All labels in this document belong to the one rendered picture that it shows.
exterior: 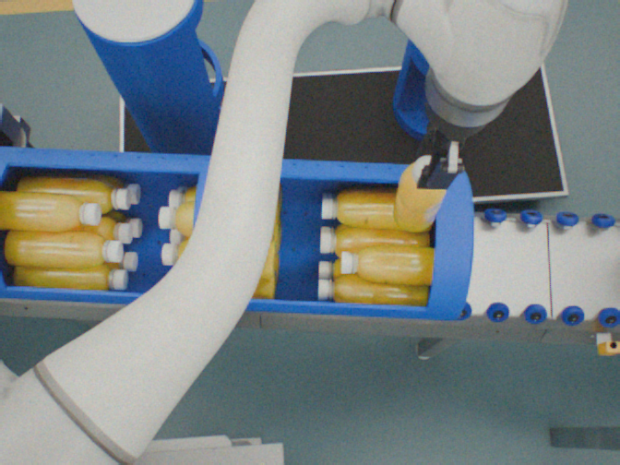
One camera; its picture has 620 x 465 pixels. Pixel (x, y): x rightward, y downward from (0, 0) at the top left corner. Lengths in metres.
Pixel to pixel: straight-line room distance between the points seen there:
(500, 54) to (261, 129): 0.21
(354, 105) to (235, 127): 1.90
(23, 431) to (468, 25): 0.45
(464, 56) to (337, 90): 1.86
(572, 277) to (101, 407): 1.20
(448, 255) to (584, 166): 1.57
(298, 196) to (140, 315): 0.93
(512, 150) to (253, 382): 1.17
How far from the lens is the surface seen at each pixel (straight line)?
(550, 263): 1.54
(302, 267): 1.42
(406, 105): 2.46
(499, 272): 1.51
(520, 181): 2.44
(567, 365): 2.51
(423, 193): 1.00
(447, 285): 1.20
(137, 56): 1.63
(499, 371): 2.44
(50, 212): 1.30
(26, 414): 0.50
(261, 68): 0.59
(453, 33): 0.63
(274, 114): 0.58
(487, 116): 0.74
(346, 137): 2.40
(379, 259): 1.24
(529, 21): 0.59
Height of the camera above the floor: 2.34
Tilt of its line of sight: 74 degrees down
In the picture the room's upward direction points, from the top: straight up
